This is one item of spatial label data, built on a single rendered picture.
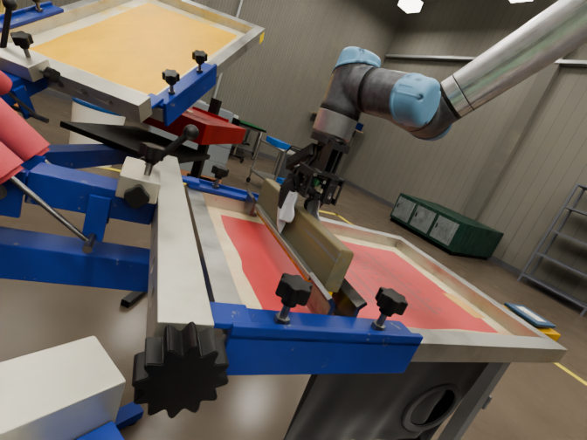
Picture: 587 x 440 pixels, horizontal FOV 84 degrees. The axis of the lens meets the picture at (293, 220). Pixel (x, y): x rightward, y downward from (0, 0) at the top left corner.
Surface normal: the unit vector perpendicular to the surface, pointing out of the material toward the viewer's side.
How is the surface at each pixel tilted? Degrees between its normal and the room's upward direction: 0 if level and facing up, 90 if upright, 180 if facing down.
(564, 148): 90
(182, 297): 0
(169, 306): 0
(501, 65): 103
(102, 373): 0
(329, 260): 90
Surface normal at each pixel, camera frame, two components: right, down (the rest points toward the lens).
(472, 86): -0.49, 0.32
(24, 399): 0.34, -0.90
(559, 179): -0.80, -0.14
